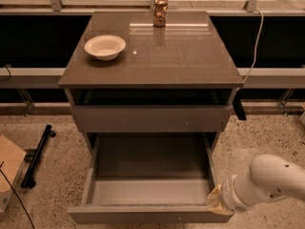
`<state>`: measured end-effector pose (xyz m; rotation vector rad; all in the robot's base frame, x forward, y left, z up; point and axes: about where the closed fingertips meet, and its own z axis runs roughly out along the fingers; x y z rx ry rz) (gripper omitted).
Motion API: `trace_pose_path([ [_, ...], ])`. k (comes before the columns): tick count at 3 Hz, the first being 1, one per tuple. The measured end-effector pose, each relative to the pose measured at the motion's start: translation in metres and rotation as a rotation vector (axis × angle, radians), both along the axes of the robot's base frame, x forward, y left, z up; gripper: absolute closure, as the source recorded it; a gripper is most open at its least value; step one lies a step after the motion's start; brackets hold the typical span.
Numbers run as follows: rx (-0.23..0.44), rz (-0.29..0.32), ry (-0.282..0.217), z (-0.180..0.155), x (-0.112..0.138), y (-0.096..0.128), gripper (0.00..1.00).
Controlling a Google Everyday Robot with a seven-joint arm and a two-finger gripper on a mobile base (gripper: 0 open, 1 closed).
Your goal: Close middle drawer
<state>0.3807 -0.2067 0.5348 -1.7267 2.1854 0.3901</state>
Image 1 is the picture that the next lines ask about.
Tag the black metal bar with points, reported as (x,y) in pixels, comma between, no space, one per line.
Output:
(28,181)

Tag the grey top drawer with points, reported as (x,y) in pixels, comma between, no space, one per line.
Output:
(97,119)

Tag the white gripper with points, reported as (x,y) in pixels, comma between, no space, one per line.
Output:
(229,194)

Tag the grey drawer cabinet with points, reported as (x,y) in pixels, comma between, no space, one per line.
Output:
(182,65)

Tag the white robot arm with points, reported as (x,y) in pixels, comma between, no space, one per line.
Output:
(268,179)

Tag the crushed gold soda can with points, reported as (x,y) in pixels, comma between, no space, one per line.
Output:
(159,12)

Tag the grey drawer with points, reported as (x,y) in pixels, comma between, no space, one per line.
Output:
(148,178)
(97,119)

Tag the white paper bowl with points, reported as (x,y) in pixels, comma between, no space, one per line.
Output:
(105,47)

